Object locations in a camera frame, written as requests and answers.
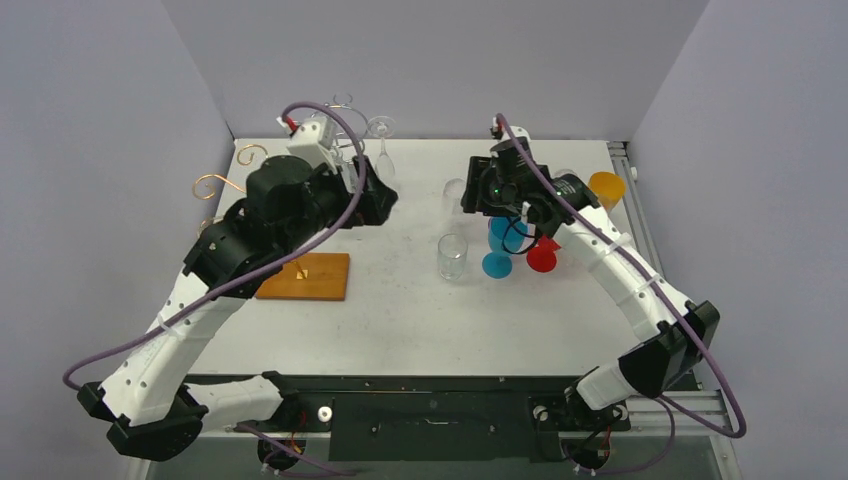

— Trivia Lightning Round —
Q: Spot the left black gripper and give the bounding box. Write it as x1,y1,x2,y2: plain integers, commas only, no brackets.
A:
277,155,396,258

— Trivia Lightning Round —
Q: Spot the clear patterned glass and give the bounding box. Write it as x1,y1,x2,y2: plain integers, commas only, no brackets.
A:
437,233,468,281

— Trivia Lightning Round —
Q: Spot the blue wine glass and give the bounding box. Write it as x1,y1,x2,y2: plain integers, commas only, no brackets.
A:
482,217,533,279

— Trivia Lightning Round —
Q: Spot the red wine glass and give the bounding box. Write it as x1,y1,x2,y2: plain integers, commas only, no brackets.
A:
525,236,561,273

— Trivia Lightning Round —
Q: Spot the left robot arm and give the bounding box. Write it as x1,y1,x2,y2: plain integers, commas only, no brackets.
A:
77,155,398,461

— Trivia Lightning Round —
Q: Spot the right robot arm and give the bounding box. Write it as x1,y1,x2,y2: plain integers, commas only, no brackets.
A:
461,136,720,427

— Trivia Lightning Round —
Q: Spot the wooden rack base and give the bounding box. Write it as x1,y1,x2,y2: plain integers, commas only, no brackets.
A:
256,253,350,301

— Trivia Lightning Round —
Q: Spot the clear champagne flute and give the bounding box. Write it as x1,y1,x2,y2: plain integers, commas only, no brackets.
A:
367,116,395,186

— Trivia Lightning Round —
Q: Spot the orange cup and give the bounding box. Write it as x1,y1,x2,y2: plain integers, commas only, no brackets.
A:
588,172,627,212

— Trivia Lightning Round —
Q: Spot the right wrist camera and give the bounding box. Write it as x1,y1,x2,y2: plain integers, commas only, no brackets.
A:
490,116,532,142

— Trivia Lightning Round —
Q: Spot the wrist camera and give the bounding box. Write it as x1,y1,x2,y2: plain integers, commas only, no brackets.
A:
276,115,338,171
490,116,532,142

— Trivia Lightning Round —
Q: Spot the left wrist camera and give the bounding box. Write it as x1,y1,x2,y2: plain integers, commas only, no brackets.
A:
276,115,338,171

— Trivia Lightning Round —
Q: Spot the silver wire glass rack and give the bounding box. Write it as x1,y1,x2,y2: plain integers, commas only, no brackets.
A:
326,93,397,151

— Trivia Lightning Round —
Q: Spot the gold wire glass rack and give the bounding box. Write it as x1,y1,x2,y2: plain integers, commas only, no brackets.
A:
184,154,312,287

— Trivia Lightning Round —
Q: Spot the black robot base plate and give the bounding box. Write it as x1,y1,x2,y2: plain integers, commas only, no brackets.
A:
185,374,664,465

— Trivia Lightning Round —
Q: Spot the aluminium table rail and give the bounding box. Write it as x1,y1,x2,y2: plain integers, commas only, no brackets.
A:
596,155,747,438

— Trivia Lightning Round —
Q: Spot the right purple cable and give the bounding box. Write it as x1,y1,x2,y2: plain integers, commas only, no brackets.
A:
495,112,749,440

